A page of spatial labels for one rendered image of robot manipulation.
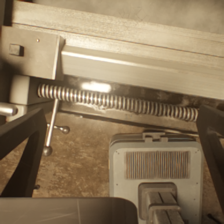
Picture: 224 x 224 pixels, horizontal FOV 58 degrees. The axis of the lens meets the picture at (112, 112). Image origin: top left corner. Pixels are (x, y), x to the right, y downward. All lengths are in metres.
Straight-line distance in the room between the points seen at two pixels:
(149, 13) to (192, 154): 0.80
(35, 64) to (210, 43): 0.41
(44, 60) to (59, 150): 1.02
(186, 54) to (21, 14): 0.40
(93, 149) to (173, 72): 1.00
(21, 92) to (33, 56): 0.13
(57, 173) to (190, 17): 1.22
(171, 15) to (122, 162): 0.77
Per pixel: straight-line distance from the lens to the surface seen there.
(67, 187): 1.52
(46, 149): 0.72
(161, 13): 0.66
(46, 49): 0.48
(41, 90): 0.64
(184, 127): 1.00
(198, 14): 0.69
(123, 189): 1.21
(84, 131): 1.37
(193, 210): 1.34
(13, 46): 0.49
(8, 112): 0.36
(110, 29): 0.51
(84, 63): 0.49
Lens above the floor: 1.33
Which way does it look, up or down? 83 degrees down
